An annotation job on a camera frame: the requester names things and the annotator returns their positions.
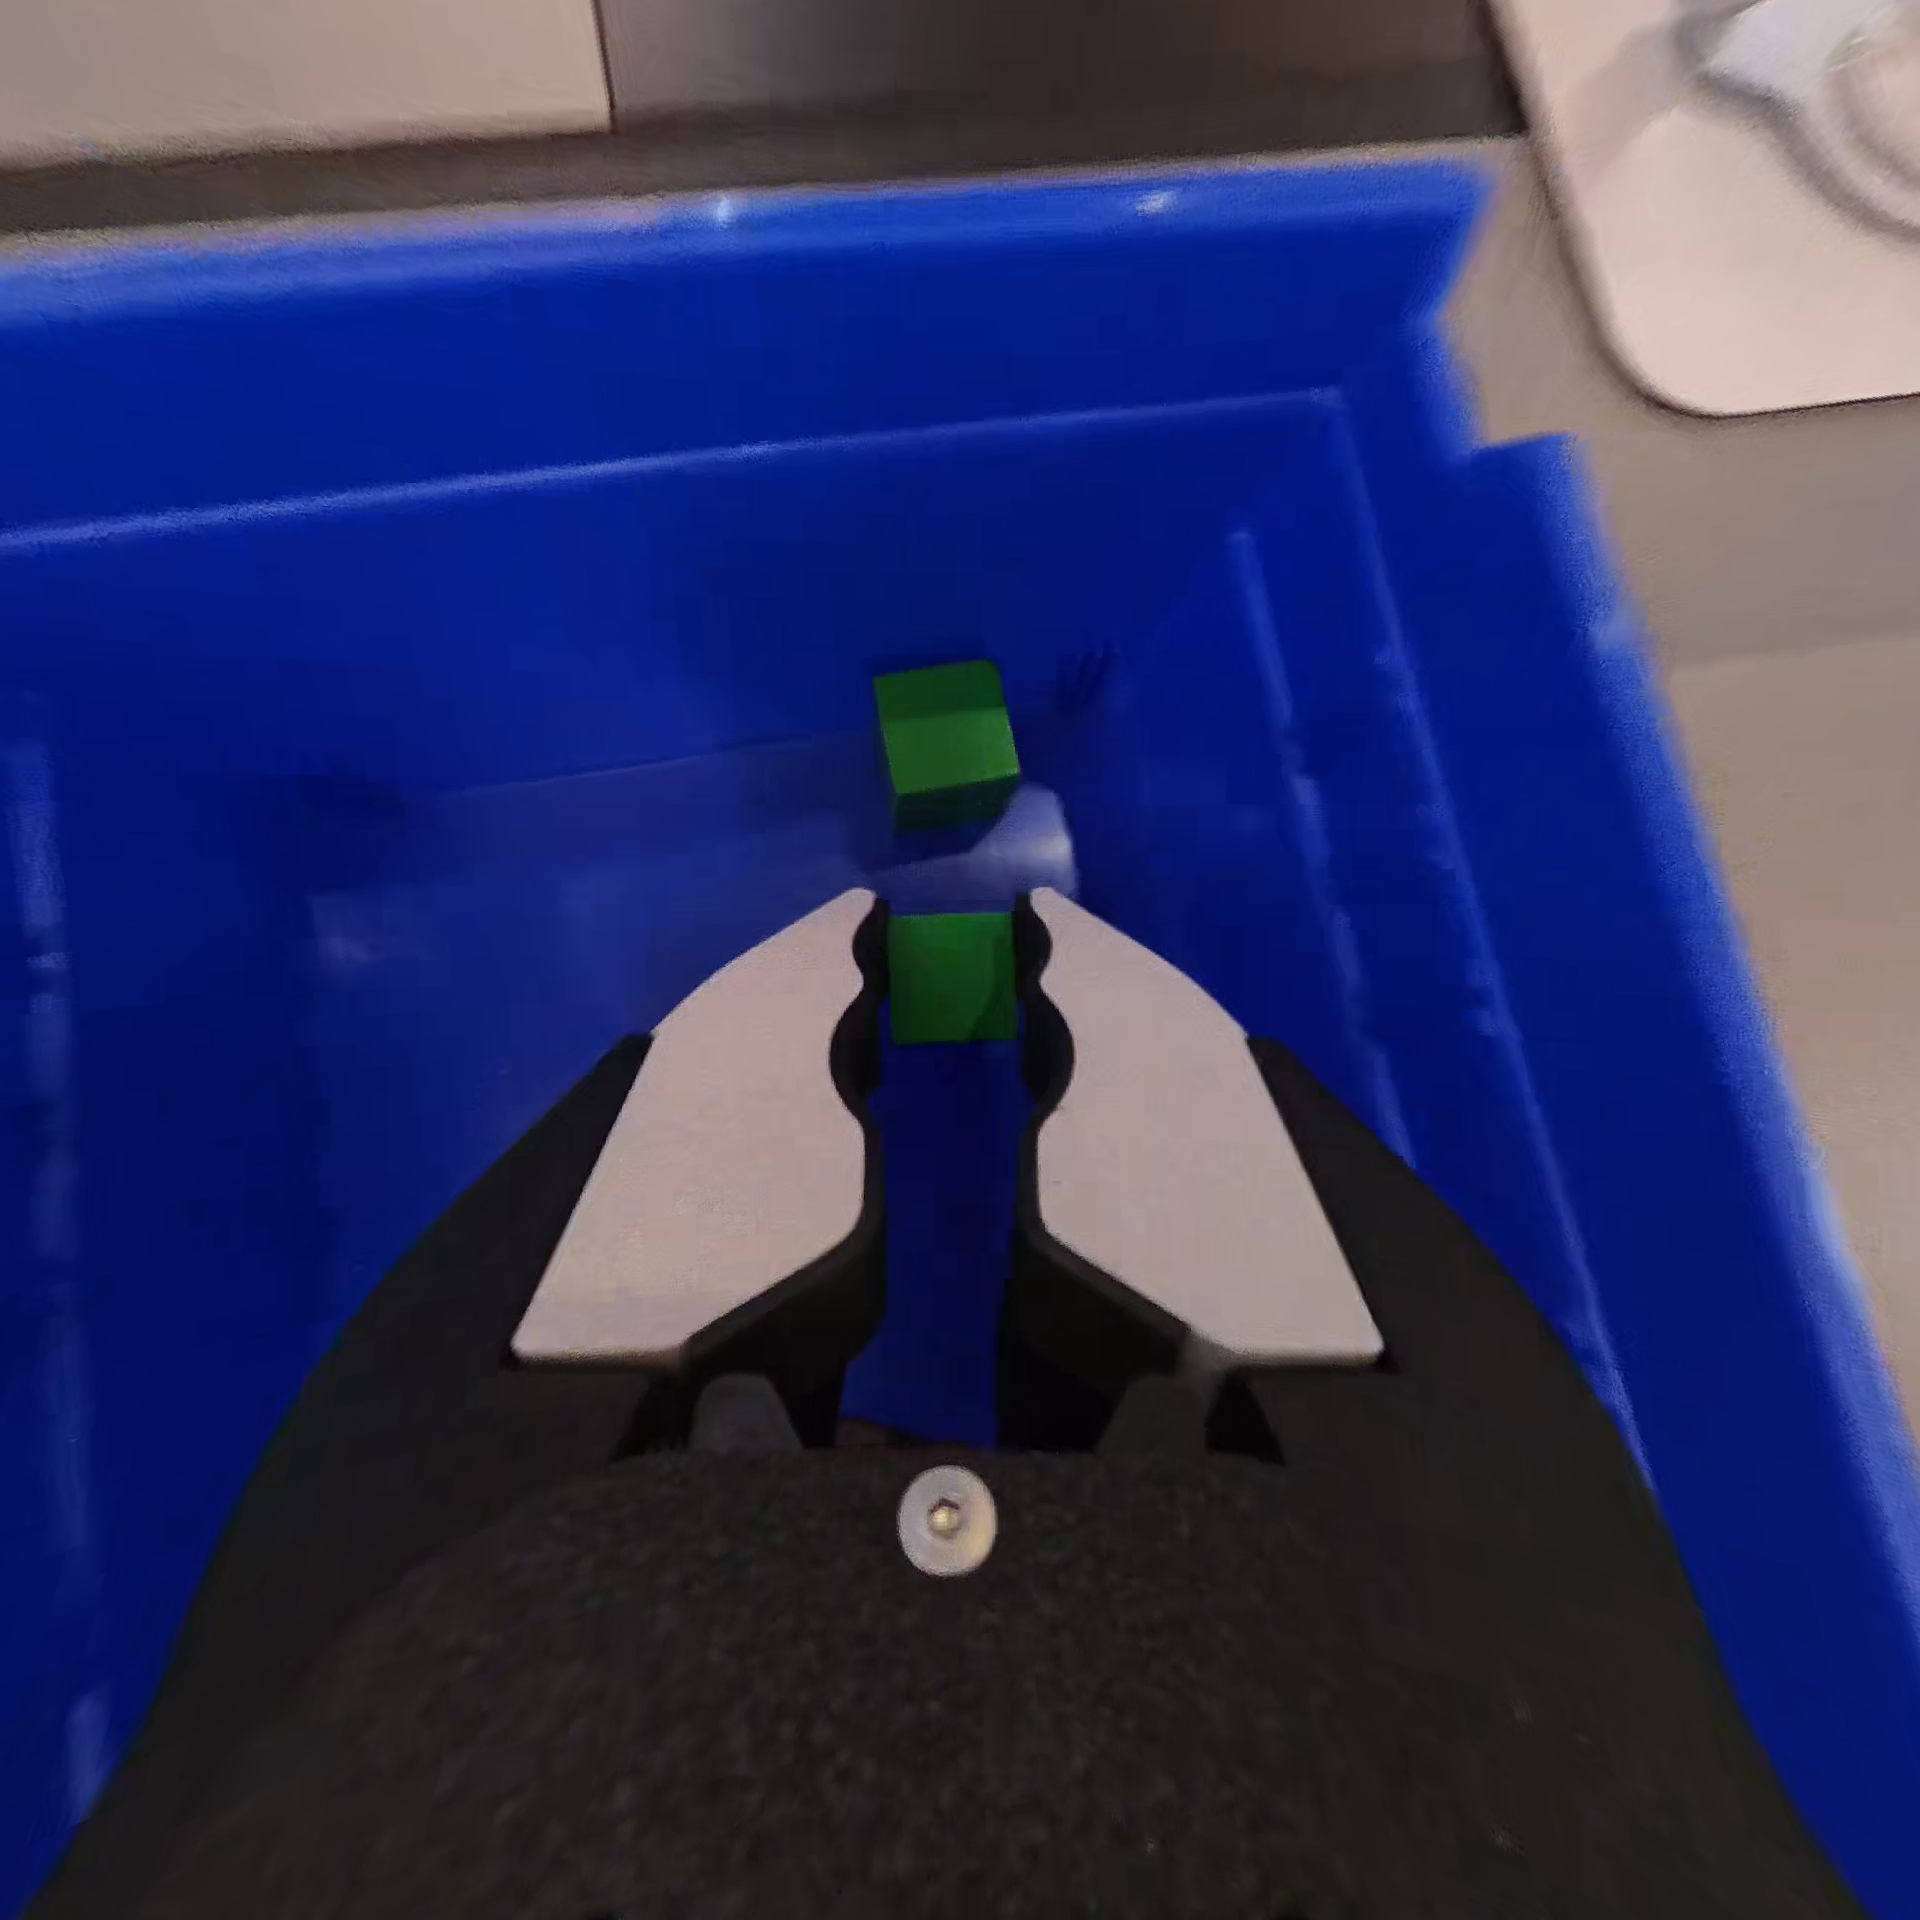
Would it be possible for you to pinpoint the large green wooden cube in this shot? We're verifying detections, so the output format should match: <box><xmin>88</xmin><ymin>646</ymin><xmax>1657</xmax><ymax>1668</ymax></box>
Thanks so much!
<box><xmin>873</xmin><ymin>661</ymin><xmax>1023</xmax><ymax>837</ymax></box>

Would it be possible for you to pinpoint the blue plastic bin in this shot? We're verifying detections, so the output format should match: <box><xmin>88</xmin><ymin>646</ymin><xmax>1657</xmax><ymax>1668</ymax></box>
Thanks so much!
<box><xmin>0</xmin><ymin>158</ymin><xmax>1920</xmax><ymax>1920</ymax></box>

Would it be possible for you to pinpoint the small green wooden cube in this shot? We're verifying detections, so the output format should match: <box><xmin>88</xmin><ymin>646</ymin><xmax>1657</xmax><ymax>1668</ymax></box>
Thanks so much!
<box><xmin>884</xmin><ymin>909</ymin><xmax>1018</xmax><ymax>1044</ymax></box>

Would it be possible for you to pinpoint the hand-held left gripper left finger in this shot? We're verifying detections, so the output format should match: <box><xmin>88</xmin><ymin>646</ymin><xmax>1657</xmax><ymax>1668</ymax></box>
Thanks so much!
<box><xmin>509</xmin><ymin>887</ymin><xmax>894</xmax><ymax>1449</ymax></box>

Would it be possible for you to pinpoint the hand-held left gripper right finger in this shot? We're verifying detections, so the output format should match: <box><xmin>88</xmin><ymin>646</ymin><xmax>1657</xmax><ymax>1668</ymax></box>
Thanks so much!
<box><xmin>996</xmin><ymin>885</ymin><xmax>1384</xmax><ymax>1452</ymax></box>

